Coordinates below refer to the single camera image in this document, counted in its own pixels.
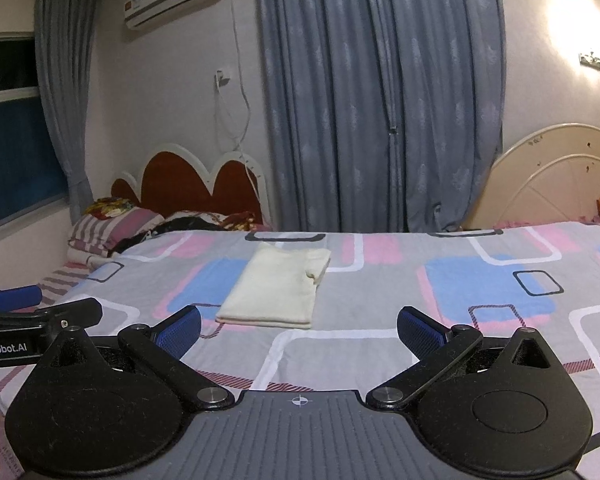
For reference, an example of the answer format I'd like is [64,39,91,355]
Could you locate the cream white small garment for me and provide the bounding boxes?
[215,243,332,330]

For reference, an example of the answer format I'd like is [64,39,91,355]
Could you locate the striped floral pillows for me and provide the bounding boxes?
[40,197,271,307]

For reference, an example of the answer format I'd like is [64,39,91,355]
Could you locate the window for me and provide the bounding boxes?
[0,35,68,228]

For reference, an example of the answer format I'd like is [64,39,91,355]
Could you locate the pink blanket at headboard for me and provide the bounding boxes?
[493,216,600,229]

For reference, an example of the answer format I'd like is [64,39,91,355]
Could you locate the patterned bed sheet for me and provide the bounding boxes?
[0,220,600,480]

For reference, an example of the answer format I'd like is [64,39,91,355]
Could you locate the red white scalloped headboard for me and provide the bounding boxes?
[110,143,271,224]

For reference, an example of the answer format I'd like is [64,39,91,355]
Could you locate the cream round headboard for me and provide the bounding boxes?
[464,124,600,230]

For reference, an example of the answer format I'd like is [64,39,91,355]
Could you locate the blue-grey centre curtain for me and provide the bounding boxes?
[257,0,506,233]

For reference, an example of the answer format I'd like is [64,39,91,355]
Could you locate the blue-grey window curtain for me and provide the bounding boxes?
[34,0,99,222]

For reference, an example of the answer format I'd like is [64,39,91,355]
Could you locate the wall socket with cable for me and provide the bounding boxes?
[214,0,260,200]

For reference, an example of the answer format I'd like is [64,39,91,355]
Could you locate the wall lamp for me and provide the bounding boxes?
[579,51,600,72]

